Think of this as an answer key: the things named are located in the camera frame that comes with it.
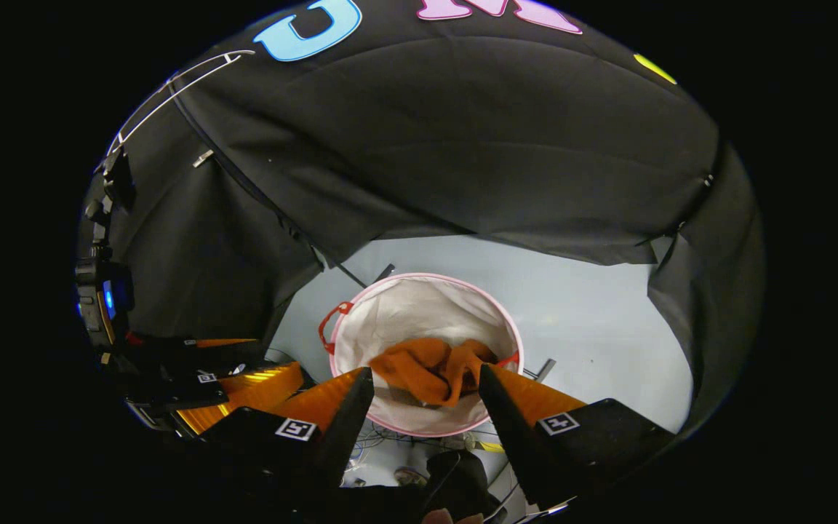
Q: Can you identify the black clothes rack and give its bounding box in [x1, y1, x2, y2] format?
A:
[169, 84, 558, 384]

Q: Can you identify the orange corduroy jacket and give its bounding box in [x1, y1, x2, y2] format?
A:
[368, 336, 500, 408]

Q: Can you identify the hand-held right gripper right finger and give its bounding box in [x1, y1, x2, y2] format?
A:
[477, 364, 676, 510]

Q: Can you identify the white clothes hanger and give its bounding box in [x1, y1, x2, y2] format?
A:
[110, 49, 256, 157]

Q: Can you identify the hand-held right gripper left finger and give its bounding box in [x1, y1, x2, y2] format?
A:
[197, 366, 376, 490]

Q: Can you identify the black backdrop cloth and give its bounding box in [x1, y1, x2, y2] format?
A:
[95, 0, 765, 430]

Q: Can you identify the white pink-rimmed laundry hamper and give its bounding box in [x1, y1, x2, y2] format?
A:
[317, 272, 525, 439]

